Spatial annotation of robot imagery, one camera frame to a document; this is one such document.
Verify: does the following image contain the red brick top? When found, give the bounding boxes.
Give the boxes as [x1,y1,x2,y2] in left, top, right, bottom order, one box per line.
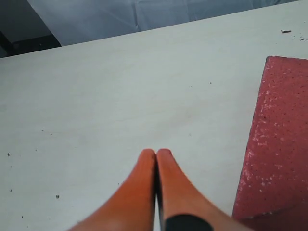
[232,56,308,231]

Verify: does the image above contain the white backdrop sheet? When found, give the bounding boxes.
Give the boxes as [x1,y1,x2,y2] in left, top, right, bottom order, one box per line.
[29,0,285,46]

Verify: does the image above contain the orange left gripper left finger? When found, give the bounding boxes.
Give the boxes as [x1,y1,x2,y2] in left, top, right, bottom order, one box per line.
[70,149,156,231]

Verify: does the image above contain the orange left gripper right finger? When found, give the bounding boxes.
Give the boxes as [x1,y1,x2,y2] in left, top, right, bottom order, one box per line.
[156,148,215,231]

